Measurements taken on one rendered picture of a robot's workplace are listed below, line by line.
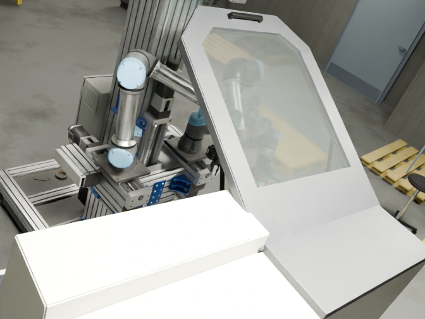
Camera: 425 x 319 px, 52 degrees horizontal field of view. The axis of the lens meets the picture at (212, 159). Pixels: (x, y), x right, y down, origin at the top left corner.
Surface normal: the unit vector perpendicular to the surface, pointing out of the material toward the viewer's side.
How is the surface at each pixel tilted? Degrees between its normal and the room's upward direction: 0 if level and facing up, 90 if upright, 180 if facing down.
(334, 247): 0
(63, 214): 0
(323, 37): 90
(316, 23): 90
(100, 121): 90
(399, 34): 90
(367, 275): 0
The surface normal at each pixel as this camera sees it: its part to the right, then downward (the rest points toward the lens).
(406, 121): -0.68, 0.20
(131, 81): -0.01, 0.43
